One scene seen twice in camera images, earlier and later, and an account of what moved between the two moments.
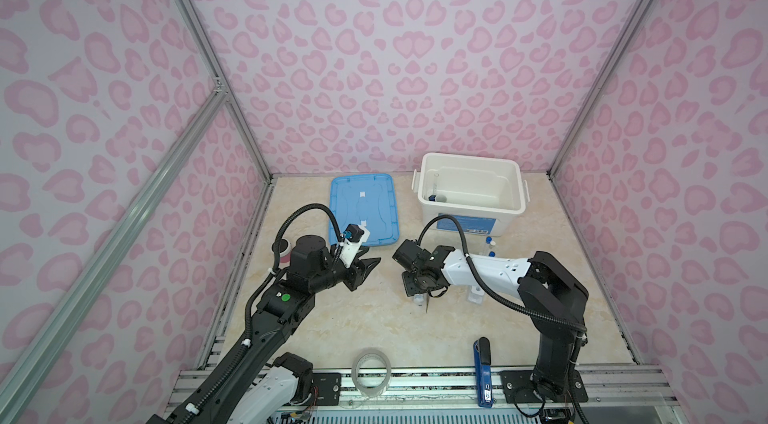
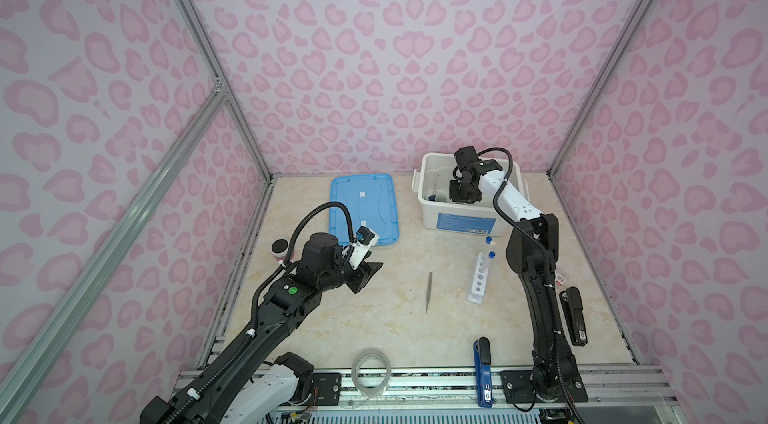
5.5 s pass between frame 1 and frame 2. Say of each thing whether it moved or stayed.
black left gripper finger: stayed
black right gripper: moved
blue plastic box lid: stayed
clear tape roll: stayed
